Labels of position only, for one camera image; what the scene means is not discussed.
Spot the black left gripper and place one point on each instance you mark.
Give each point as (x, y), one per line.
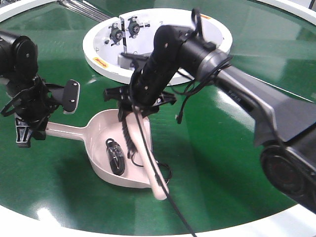
(31, 103)

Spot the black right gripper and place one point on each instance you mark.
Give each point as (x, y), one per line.
(148, 102)

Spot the pink broom with black bristles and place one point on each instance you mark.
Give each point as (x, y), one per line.
(138, 142)

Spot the pink plastic dustpan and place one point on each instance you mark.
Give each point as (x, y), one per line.
(106, 148)

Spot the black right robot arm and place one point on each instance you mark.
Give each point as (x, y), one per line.
(285, 126)

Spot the steel conveyor rollers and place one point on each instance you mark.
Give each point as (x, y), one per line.
(85, 9)

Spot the green conveyor belt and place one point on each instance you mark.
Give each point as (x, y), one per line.
(222, 148)

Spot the white outer conveyor rim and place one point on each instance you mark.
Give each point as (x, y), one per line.
(24, 222)

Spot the black bearing block left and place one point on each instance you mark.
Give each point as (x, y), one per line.
(116, 34)

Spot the black bearing block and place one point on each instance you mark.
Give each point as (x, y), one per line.
(134, 26)
(116, 34)

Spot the black bearing block right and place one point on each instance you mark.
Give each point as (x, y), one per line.
(134, 26)

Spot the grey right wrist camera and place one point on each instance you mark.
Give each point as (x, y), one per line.
(131, 61)

